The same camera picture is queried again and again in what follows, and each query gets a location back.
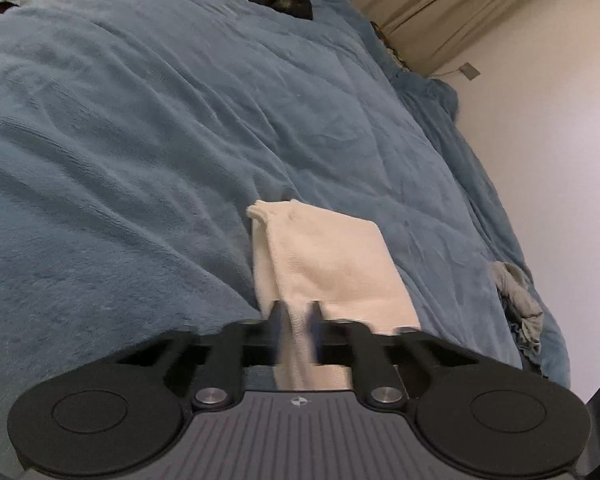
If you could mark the cream knit vest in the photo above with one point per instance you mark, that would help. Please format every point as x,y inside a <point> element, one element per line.
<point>325,265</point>

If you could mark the grey crumpled garment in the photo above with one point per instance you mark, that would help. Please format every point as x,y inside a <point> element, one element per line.
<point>517,295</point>

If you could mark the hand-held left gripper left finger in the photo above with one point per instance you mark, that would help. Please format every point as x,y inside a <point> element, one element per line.
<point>280,335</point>

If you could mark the dark patterned cloth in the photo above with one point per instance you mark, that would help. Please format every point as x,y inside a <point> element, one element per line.
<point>390,45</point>

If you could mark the grey wall outlet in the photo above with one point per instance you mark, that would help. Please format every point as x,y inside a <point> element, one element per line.
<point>469,71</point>

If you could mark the blue fleece blanket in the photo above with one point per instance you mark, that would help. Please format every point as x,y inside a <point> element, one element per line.
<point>155,135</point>

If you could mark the beige curtain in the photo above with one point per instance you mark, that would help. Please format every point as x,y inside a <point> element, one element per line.
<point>455,5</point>

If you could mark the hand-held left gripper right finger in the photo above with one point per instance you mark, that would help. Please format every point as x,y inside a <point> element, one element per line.
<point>314,335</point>

